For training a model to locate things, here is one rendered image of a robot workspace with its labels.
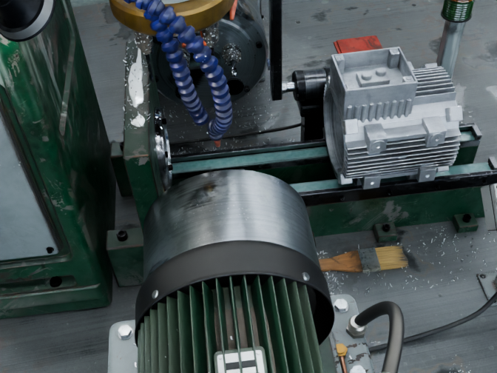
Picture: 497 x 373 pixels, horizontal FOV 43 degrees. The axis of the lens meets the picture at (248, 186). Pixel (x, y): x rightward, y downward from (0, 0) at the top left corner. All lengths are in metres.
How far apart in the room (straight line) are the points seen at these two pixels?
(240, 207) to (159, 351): 0.35
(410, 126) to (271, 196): 0.34
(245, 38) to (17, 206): 0.55
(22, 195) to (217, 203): 0.30
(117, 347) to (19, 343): 0.50
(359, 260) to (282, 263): 0.69
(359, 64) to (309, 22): 0.71
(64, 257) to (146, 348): 0.56
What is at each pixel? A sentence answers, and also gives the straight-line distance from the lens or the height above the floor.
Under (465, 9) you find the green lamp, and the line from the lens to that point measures 1.43.
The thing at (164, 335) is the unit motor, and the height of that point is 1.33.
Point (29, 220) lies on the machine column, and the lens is 1.00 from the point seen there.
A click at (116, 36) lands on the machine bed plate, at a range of 1.83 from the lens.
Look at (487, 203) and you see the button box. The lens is 1.03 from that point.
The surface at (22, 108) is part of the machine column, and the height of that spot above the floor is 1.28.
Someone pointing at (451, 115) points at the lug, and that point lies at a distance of 1.11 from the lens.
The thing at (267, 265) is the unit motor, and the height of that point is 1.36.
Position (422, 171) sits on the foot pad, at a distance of 1.14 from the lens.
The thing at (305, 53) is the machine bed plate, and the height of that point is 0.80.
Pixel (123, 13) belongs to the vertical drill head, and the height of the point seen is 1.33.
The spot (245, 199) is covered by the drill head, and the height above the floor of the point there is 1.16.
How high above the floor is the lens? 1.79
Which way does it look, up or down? 47 degrees down
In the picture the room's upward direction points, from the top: 3 degrees counter-clockwise
